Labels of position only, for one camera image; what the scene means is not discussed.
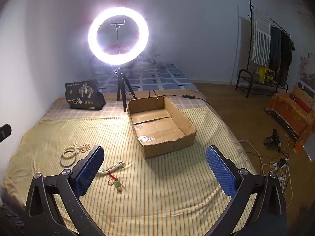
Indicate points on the blue patterned blanket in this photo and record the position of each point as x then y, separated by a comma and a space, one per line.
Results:
160, 76

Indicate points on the silver bangle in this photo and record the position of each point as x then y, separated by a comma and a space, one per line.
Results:
62, 162

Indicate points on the brown cardboard box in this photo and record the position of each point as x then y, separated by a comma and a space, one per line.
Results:
160, 127

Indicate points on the yellow striped blanket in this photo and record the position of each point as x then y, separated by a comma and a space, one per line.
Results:
172, 177

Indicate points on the black printed bag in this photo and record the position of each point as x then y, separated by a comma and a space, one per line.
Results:
81, 95

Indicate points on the black metal clothes rack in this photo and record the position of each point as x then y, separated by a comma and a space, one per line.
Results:
246, 70

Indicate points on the metal phone holder clamp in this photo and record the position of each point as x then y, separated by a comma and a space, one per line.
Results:
117, 24

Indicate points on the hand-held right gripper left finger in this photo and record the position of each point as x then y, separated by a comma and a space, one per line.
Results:
88, 170

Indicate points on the white striped hanging garment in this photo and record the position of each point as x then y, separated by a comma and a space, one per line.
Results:
260, 36

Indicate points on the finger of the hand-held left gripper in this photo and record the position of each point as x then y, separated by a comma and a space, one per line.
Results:
5, 131

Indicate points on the pale checked bed sheet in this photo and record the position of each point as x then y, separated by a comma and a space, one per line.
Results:
110, 110

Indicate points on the tan cardboard carton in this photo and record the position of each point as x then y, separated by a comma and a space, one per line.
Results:
302, 95

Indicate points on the dark green hanging garment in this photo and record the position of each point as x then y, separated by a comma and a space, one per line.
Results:
275, 49

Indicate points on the small black floor tripod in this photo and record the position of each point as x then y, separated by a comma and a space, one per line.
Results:
273, 139

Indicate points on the yellow crate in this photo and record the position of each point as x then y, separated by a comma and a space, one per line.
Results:
267, 75

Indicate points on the black hanging garment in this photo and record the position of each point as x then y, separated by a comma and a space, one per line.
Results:
286, 54

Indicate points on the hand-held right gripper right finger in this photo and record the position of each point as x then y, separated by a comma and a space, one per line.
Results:
221, 172

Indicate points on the white power strip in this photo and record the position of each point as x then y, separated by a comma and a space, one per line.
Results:
278, 164

